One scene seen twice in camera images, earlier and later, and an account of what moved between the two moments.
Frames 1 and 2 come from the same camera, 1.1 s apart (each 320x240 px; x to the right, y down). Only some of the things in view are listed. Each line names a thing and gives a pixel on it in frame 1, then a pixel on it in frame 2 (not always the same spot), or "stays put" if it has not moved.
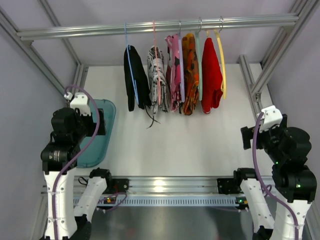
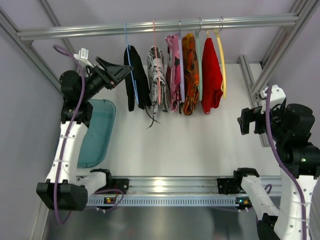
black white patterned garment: x=158 y=86 stays put
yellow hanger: x=223 y=85 stays put
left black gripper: x=100 y=121 → x=106 y=75
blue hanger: x=132 y=66 stays put
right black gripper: x=246 y=137 → x=258 y=120
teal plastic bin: x=95 y=152 stays put
